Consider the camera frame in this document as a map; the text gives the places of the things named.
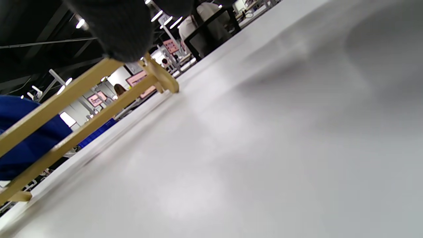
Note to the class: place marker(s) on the person's right hand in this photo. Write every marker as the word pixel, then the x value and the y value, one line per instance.
pixel 122 29

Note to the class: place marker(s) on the wooden book rack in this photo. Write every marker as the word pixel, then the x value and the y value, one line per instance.
pixel 66 98

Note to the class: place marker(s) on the blue t-shirt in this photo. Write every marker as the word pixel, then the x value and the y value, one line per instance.
pixel 29 148

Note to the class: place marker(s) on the blue plastic crate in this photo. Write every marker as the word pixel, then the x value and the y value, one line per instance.
pixel 97 134

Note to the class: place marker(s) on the black office chair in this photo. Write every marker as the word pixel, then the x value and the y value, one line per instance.
pixel 235 23

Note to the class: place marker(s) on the pink wall poster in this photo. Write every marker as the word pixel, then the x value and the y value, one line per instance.
pixel 135 79
pixel 96 99
pixel 171 46

